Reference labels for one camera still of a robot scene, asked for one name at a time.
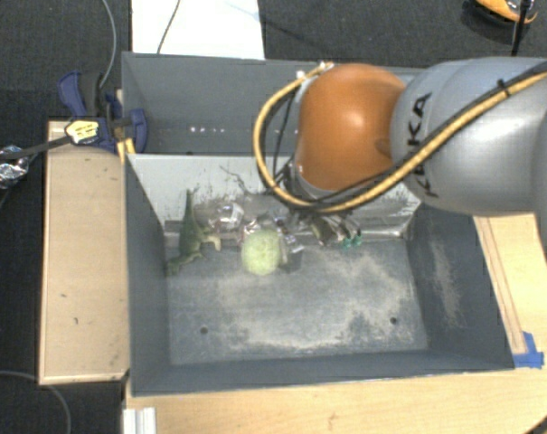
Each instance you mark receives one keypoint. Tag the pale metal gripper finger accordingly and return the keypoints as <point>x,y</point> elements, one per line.
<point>296,260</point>
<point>285,235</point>

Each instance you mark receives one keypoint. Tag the pale green ball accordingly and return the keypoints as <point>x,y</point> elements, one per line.
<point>261,252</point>

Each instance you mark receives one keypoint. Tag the grey metal bin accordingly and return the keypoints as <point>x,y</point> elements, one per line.
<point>300,314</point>

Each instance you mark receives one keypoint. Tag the clear plastic bottle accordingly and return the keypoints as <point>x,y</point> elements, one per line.
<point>225,219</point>

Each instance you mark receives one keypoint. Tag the green toy dinosaur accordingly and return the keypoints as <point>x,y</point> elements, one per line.
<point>191,238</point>

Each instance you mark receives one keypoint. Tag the pale wood board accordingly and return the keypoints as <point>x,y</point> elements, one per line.
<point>85,260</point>

